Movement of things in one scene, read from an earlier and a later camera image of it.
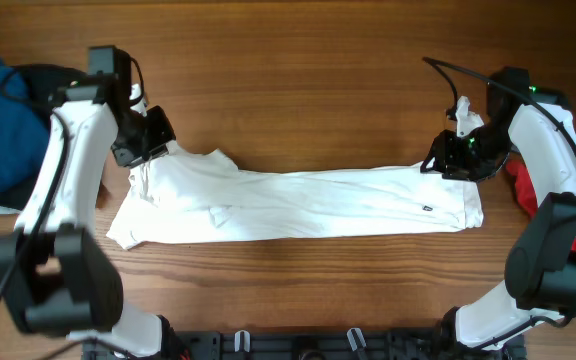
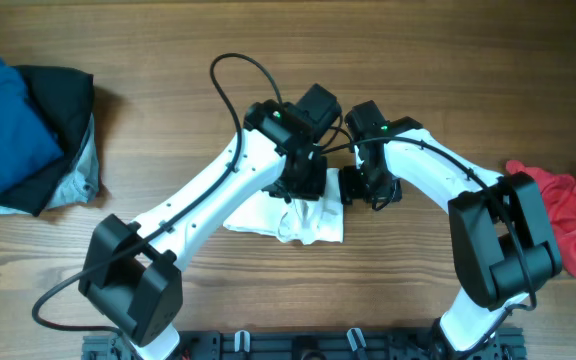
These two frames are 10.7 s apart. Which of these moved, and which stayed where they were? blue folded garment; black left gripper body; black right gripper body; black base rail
Moved: black right gripper body; black left gripper body
Stayed: black base rail; blue folded garment
